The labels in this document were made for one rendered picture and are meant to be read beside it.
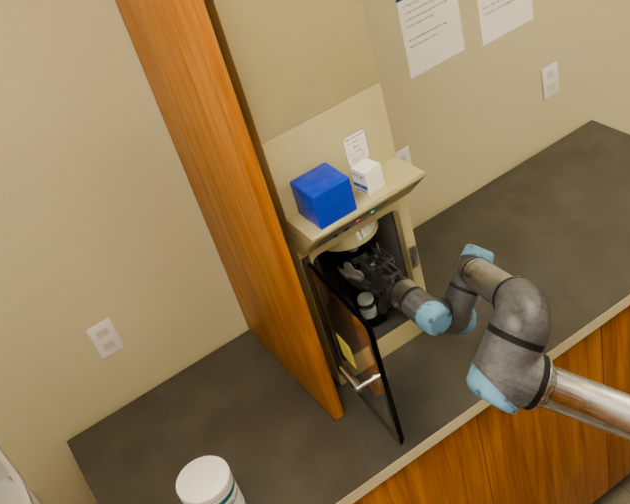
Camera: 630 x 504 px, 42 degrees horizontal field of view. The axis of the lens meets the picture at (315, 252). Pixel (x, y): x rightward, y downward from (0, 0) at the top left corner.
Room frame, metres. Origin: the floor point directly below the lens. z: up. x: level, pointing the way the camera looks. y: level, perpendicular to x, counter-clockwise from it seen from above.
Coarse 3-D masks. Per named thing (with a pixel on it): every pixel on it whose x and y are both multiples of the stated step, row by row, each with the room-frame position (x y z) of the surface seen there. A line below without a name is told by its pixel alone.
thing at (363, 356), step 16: (320, 288) 1.51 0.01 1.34; (336, 304) 1.43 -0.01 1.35; (336, 320) 1.47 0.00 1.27; (352, 320) 1.35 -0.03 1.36; (336, 336) 1.51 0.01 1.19; (352, 336) 1.39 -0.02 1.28; (368, 336) 1.28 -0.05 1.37; (336, 352) 1.55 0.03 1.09; (352, 352) 1.42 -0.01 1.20; (368, 352) 1.31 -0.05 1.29; (352, 368) 1.46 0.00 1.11; (368, 368) 1.34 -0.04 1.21; (384, 384) 1.28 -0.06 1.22; (368, 400) 1.41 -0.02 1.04; (384, 400) 1.30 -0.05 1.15; (384, 416) 1.33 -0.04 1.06
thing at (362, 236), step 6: (372, 222) 1.71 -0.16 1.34; (366, 228) 1.68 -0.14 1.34; (372, 228) 1.69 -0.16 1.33; (354, 234) 1.67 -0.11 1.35; (360, 234) 1.67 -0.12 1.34; (366, 234) 1.67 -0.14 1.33; (372, 234) 1.68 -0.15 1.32; (342, 240) 1.67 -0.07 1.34; (348, 240) 1.66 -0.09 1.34; (354, 240) 1.66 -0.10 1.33; (360, 240) 1.66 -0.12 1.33; (366, 240) 1.67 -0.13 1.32; (336, 246) 1.67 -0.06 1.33; (342, 246) 1.66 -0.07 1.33; (348, 246) 1.66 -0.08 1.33; (354, 246) 1.66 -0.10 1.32
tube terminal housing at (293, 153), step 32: (352, 96) 1.67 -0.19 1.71; (320, 128) 1.64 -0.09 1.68; (352, 128) 1.67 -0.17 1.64; (384, 128) 1.70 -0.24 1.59; (288, 160) 1.60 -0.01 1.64; (320, 160) 1.63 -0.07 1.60; (384, 160) 1.69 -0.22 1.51; (288, 192) 1.59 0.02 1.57; (320, 320) 1.58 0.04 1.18; (384, 352) 1.64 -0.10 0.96
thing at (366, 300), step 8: (336, 256) 1.73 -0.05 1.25; (352, 264) 1.68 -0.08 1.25; (344, 280) 1.71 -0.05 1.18; (352, 288) 1.69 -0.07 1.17; (352, 296) 1.70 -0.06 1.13; (360, 296) 1.68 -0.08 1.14; (368, 296) 1.68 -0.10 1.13; (376, 296) 1.68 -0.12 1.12; (352, 304) 1.71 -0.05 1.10; (360, 304) 1.68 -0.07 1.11; (368, 304) 1.68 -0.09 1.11; (376, 304) 1.68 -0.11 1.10; (360, 312) 1.69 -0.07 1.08; (368, 312) 1.68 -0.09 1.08; (376, 312) 1.68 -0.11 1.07
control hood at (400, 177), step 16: (400, 160) 1.67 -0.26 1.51; (384, 176) 1.63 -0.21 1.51; (400, 176) 1.61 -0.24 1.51; (416, 176) 1.59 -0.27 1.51; (384, 192) 1.57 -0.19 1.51; (400, 192) 1.59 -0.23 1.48; (368, 208) 1.53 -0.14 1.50; (288, 224) 1.58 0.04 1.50; (304, 224) 1.54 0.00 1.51; (336, 224) 1.50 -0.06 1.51; (304, 240) 1.52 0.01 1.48; (320, 240) 1.51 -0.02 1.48
